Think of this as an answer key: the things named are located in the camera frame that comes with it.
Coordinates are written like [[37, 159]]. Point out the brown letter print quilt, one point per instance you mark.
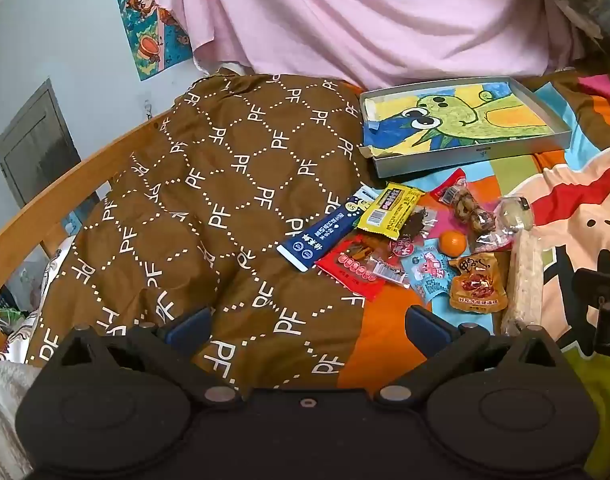
[[210, 160]]

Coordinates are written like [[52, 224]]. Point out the grey wall panel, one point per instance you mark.
[[35, 150]]

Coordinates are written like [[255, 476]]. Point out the long clear wafer packet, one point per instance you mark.
[[522, 280]]

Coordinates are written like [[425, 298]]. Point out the colourful printed bed sheet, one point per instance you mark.
[[585, 200]]

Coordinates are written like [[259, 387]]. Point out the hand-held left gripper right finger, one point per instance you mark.
[[425, 324]]

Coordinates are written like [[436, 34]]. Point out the small red white candy packet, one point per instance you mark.
[[390, 270]]

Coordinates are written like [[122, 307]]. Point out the grey shallow box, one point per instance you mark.
[[435, 165]]

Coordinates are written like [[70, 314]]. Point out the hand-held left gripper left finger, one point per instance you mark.
[[187, 329]]

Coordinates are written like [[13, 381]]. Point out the wooden bed rail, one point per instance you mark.
[[35, 215]]

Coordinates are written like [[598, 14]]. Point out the red packet with clear window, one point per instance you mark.
[[465, 205]]

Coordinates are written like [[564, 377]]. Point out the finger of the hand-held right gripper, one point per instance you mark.
[[602, 287]]

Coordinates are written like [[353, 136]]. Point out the colourful crayon drawing paper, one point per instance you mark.
[[460, 120]]

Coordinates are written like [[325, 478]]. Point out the dark snack clear packet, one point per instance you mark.
[[417, 225]]

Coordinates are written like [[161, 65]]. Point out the light blue snack packet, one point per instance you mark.
[[427, 272]]

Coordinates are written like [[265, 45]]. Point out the wall poster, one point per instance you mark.
[[150, 35]]

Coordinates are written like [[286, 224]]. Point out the yellow snack packet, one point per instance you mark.
[[387, 207]]

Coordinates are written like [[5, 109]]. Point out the brown orange snack packet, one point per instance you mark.
[[477, 285]]

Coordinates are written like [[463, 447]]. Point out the pink cloth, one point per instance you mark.
[[360, 20]]

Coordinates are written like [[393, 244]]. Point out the white fluffy blanket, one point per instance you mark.
[[5, 410]]

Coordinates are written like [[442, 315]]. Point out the red spicy strip packet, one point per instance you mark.
[[347, 267]]

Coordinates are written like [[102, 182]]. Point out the blue stick packet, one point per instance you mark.
[[320, 235]]

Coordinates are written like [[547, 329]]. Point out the white printed cloth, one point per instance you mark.
[[40, 300]]

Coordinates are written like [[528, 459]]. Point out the small pink wrapped candy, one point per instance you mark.
[[402, 247]]

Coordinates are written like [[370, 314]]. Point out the small orange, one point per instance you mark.
[[452, 242]]

